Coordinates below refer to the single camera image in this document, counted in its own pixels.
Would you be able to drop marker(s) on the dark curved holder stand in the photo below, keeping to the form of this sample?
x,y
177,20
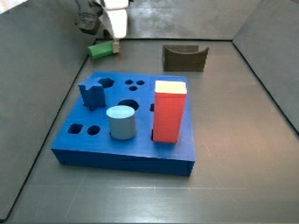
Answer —
x,y
184,58

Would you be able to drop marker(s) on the red rectangular prism block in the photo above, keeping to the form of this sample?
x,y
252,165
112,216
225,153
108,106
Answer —
x,y
169,94

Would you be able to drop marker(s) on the green hexagon prism block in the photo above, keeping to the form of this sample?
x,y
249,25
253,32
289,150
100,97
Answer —
x,y
100,50

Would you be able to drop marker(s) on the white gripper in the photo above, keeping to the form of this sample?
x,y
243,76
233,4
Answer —
x,y
113,18

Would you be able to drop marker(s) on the blue shape sorter base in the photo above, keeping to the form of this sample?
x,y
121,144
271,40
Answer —
x,y
107,132

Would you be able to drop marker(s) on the blue star prism block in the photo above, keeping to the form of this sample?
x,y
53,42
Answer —
x,y
92,93

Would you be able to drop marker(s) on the light blue cylinder block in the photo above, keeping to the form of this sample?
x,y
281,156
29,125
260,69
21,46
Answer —
x,y
121,122

